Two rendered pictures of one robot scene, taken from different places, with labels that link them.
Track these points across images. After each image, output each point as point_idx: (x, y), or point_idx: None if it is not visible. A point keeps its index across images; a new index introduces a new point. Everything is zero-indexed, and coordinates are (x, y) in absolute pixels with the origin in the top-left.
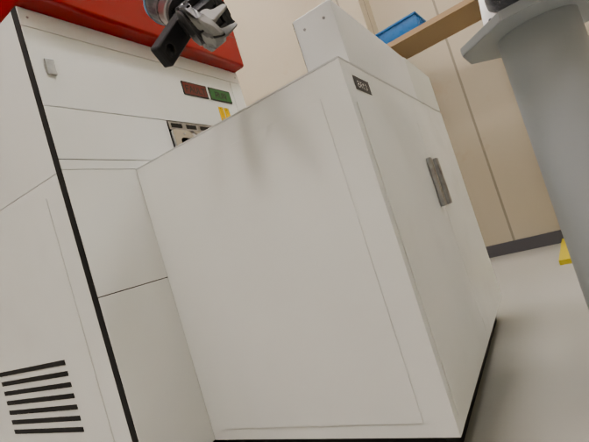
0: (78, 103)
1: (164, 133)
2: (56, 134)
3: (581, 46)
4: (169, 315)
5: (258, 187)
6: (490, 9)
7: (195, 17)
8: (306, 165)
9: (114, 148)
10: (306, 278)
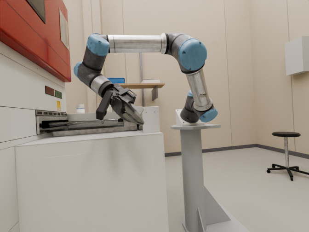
0: None
1: (33, 118)
2: None
3: (201, 139)
4: None
5: (111, 176)
6: (182, 118)
7: (132, 110)
8: (139, 171)
9: (4, 133)
10: (124, 221)
